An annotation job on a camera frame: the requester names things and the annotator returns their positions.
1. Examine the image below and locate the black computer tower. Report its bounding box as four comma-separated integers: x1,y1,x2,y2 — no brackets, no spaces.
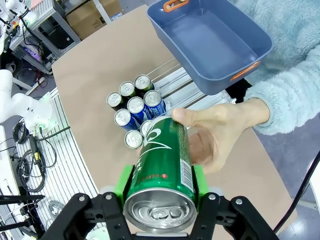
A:
38,18,81,52

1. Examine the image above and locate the large cardboard box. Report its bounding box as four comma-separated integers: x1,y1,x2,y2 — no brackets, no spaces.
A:
66,0,123,41

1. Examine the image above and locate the person's left hand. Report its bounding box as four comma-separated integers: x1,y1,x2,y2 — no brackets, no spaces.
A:
171,97,271,175

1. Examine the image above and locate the thin black cable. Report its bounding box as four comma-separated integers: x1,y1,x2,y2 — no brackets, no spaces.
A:
272,151,320,233

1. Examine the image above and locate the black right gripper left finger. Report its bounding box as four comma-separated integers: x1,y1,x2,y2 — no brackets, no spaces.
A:
41,164,135,240

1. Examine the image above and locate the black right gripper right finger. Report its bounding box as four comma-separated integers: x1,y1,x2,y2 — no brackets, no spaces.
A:
189,164,278,240

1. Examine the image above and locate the blue beverage can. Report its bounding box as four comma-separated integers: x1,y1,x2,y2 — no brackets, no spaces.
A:
114,108,136,132
126,96,152,122
143,89,167,117

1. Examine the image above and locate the white can dispenser rack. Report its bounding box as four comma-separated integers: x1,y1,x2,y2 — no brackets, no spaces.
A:
147,57,237,118

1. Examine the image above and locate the person in teal fleece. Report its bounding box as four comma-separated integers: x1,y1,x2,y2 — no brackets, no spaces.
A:
228,0,320,136

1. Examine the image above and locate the aluminium frame cart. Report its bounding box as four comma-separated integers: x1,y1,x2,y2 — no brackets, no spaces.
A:
9,0,76,75

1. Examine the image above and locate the coiled black floor cable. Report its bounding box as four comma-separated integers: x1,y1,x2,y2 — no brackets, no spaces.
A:
16,149,47,193
12,122,30,145

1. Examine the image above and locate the white slotted base plate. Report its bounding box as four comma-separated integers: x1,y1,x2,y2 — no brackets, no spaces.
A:
14,87,101,240

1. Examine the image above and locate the person's left forearm teal sleeve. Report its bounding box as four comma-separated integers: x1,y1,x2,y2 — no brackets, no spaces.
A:
243,48,320,136

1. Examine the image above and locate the black beverage can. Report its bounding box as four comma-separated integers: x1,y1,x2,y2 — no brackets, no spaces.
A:
118,81,138,99
106,91,126,112
134,74,155,93

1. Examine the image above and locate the blue bin with orange handles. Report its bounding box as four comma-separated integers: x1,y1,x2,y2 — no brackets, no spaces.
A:
146,0,273,96

